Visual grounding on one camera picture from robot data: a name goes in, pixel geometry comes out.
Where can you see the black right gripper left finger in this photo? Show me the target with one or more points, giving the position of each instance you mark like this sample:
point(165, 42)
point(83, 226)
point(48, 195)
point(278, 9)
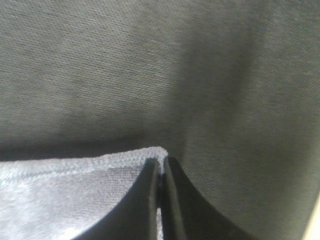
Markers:
point(135, 216)

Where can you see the grey microfibre towel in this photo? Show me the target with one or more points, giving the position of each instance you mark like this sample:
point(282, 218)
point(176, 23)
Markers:
point(58, 199)

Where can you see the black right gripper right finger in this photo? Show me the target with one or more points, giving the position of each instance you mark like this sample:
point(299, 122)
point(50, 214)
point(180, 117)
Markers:
point(187, 215)

